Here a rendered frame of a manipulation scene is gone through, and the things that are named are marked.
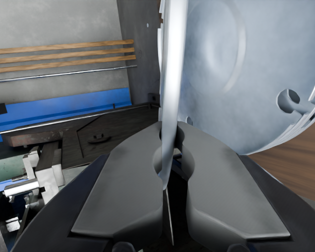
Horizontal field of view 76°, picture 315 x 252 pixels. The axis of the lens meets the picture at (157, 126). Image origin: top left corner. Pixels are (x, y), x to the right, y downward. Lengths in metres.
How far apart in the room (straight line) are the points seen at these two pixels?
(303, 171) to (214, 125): 0.12
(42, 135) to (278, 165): 0.96
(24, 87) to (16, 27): 0.45
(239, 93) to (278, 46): 0.06
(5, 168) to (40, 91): 1.02
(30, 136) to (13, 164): 0.13
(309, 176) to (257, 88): 0.11
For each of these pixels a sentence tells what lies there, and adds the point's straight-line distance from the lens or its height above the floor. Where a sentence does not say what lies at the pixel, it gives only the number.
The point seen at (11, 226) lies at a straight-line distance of 0.95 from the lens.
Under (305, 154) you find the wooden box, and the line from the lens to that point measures 0.27.
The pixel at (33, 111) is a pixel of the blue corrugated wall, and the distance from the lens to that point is 1.96.
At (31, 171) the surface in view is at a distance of 0.86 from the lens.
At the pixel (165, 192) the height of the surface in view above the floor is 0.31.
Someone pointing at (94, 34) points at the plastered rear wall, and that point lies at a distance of 2.03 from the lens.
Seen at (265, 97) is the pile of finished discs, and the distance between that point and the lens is 0.24.
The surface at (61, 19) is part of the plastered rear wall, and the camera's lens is 2.03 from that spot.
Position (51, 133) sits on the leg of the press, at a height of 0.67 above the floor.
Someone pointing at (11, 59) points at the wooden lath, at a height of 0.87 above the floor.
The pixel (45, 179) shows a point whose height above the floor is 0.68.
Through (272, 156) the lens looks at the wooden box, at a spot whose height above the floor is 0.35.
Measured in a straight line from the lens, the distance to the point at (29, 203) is 0.88.
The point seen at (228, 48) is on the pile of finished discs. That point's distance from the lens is 0.26.
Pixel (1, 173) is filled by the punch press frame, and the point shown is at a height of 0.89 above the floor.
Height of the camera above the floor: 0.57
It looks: 22 degrees down
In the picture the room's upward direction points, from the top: 103 degrees counter-clockwise
